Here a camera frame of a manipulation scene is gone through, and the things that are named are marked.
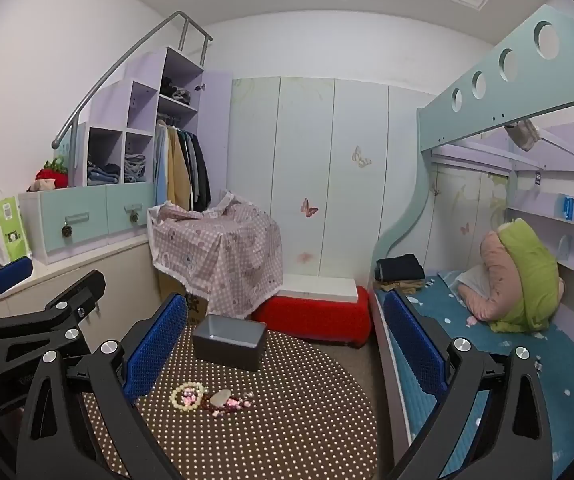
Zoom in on white wardrobe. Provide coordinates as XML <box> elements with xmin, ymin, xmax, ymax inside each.
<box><xmin>227</xmin><ymin>77</ymin><xmax>440</xmax><ymax>281</ymax></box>

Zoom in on purple stair shelf unit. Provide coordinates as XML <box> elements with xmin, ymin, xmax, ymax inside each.
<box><xmin>69</xmin><ymin>46</ymin><xmax>233</xmax><ymax>211</ymax></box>

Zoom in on cream bead bracelet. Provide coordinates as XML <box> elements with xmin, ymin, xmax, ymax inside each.
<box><xmin>169</xmin><ymin>382</ymin><xmax>209</xmax><ymax>412</ymax></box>

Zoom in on white board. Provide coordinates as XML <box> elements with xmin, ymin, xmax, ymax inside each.
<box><xmin>276</xmin><ymin>274</ymin><xmax>359</xmax><ymax>303</ymax></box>

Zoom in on teal drawer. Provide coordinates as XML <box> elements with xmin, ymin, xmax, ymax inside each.
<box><xmin>106</xmin><ymin>182</ymin><xmax>155</xmax><ymax>236</ymax></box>
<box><xmin>19</xmin><ymin>191</ymin><xmax>110</xmax><ymax>265</ymax></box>

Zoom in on folded jeans pile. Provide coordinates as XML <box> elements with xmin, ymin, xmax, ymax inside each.
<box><xmin>87</xmin><ymin>160</ymin><xmax>122</xmax><ymax>185</ymax></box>
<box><xmin>124</xmin><ymin>152</ymin><xmax>147</xmax><ymax>182</ymax></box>

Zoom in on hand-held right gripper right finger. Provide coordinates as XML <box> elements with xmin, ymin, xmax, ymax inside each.
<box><xmin>382</xmin><ymin>290</ymin><xmax>553</xmax><ymax>480</ymax></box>

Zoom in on dark clothes pile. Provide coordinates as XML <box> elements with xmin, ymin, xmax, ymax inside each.
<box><xmin>159</xmin><ymin>76</ymin><xmax>192</xmax><ymax>107</ymax></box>

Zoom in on blue printed bed sheet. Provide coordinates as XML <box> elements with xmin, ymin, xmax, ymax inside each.
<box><xmin>374</xmin><ymin>270</ymin><xmax>574</xmax><ymax>480</ymax></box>

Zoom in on row of hanging clothes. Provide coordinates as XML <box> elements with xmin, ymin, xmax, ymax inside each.
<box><xmin>153</xmin><ymin>120</ymin><xmax>212</xmax><ymax>213</ymax></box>

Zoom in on pink pillow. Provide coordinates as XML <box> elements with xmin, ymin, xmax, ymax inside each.
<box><xmin>460</xmin><ymin>232</ymin><xmax>565</xmax><ymax>323</ymax></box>

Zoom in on beige cabinet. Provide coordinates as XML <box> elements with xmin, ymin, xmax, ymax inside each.
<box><xmin>0</xmin><ymin>235</ymin><xmax>160</xmax><ymax>361</ymax></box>

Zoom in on red stool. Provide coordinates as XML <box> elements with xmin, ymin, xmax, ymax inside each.
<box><xmin>251</xmin><ymin>285</ymin><xmax>372</xmax><ymax>348</ymax></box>

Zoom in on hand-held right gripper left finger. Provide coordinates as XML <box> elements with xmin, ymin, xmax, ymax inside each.
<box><xmin>14</xmin><ymin>292</ymin><xmax>190</xmax><ymax>480</ymax></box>

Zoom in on cardboard box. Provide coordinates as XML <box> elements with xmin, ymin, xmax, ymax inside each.
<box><xmin>159</xmin><ymin>270</ymin><xmax>210</xmax><ymax>328</ymax></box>

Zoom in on green pillow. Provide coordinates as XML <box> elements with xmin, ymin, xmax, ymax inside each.
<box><xmin>497</xmin><ymin>220</ymin><xmax>560</xmax><ymax>333</ymax></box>

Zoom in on white pillow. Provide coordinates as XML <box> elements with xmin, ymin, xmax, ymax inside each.
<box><xmin>450</xmin><ymin>265</ymin><xmax>488</xmax><ymax>293</ymax></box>

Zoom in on pink checked cloth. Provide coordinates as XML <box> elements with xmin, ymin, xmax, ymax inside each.
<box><xmin>147</xmin><ymin>190</ymin><xmax>285</xmax><ymax>320</ymax></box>

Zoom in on grey metal handrail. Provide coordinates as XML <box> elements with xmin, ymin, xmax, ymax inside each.
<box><xmin>52</xmin><ymin>11</ymin><xmax>214</xmax><ymax>150</ymax></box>

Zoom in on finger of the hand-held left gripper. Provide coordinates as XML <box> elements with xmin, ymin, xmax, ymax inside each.
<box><xmin>0</xmin><ymin>270</ymin><xmax>106</xmax><ymax>367</ymax></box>
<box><xmin>0</xmin><ymin>256</ymin><xmax>34</xmax><ymax>321</ymax></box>

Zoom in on dark red bead bracelet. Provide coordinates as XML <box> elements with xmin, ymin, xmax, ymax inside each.
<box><xmin>202</xmin><ymin>392</ymin><xmax>248</xmax><ymax>417</ymax></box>

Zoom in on brown polka dot tablecloth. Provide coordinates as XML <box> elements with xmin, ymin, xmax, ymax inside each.
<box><xmin>79</xmin><ymin>317</ymin><xmax>383</xmax><ymax>480</ymax></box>

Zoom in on purple bed shelf unit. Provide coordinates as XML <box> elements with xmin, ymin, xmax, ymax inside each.
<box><xmin>427</xmin><ymin>110</ymin><xmax>574</xmax><ymax>306</ymax></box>

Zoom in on grey hanging bag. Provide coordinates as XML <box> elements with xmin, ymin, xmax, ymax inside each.
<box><xmin>504</xmin><ymin>119</ymin><xmax>540</xmax><ymax>152</ymax></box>

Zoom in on teal bunk bed frame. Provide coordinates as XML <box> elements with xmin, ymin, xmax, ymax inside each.
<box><xmin>371</xmin><ymin>4</ymin><xmax>574</xmax><ymax>453</ymax></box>

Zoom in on green printed bag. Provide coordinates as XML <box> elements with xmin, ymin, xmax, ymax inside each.
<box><xmin>0</xmin><ymin>189</ymin><xmax>34</xmax><ymax>266</ymax></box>

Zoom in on red plush toy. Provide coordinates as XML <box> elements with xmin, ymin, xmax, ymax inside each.
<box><xmin>28</xmin><ymin>156</ymin><xmax>69</xmax><ymax>192</ymax></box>

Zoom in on dark folded clothes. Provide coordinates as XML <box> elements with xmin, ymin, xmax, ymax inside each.
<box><xmin>376</xmin><ymin>254</ymin><xmax>425</xmax><ymax>283</ymax></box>

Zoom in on grey metal box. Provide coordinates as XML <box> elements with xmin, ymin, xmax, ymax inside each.
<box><xmin>192</xmin><ymin>315</ymin><xmax>268</xmax><ymax>372</ymax></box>

